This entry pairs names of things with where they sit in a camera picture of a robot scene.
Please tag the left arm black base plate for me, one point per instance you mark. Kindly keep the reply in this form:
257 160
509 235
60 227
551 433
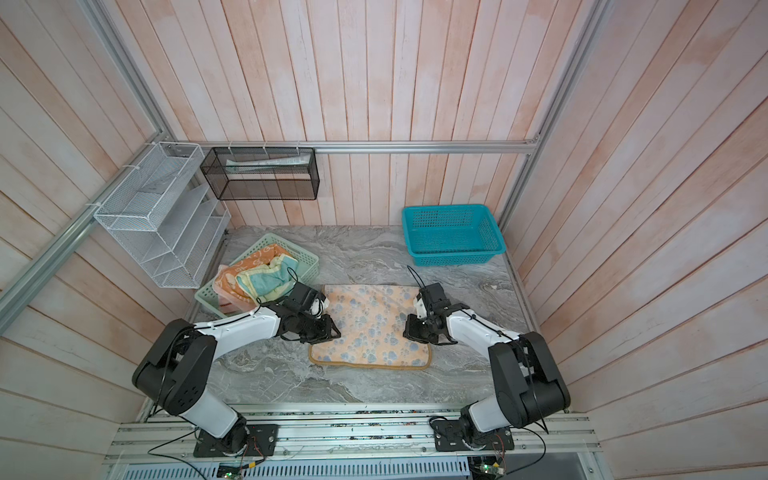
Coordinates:
257 440

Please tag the teal plastic basket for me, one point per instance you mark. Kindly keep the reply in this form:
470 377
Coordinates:
448 235

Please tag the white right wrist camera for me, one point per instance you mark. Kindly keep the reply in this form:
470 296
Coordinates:
421 311

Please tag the white wire mesh shelf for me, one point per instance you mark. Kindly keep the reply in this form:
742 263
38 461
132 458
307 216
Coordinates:
169 225

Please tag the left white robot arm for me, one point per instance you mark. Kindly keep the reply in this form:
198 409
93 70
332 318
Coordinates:
175 371

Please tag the pink orange patterned towel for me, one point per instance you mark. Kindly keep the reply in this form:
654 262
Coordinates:
232 297

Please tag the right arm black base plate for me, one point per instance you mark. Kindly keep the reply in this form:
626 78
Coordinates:
459 435

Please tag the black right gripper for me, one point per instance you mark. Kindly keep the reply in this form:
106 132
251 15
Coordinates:
412 330

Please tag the black mesh wall basket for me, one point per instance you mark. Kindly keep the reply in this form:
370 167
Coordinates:
262 173

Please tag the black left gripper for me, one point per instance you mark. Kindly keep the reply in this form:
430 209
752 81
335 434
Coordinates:
325 333

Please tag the orange paw print towel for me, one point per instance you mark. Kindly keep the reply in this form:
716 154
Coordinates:
371 320

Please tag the light green plastic basket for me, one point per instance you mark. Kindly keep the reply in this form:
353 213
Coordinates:
307 270

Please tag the green yellow striped towel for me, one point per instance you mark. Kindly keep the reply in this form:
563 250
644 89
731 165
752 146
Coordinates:
270 281

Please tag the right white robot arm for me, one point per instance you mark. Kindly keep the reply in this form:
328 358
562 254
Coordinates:
527 383

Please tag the aluminium mounting rail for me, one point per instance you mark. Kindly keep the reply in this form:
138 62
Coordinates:
335 431

